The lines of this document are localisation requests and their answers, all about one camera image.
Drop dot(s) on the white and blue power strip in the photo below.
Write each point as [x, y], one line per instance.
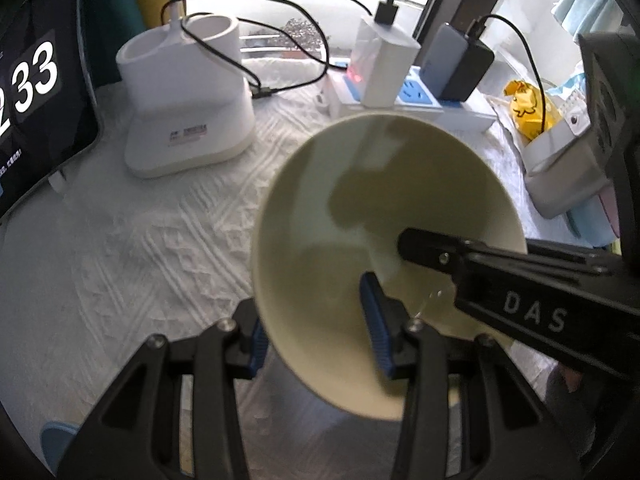
[450, 112]

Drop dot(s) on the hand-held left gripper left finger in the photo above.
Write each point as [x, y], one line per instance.
[259, 347]

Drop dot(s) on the cream bowl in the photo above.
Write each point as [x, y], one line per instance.
[350, 200]

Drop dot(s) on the teal curtain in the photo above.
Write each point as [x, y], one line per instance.
[112, 15]

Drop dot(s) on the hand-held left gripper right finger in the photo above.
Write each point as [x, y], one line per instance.
[375, 325]

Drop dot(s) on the blue ribbed plate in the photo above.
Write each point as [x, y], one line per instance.
[57, 442]

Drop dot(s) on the grey charger block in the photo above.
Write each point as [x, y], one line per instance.
[457, 65]

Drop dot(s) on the tablet with clock display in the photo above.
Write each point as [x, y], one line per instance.
[40, 95]

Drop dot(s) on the white charger block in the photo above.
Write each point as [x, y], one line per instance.
[382, 65]

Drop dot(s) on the white storage box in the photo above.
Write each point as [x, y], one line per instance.
[560, 170]

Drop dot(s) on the yellow bag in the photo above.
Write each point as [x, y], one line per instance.
[530, 107]

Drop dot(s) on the light blue packet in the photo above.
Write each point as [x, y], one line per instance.
[595, 222]

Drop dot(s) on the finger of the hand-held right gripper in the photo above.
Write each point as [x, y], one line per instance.
[570, 252]
[430, 250]

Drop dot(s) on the white desk lamp base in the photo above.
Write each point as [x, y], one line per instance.
[190, 130]

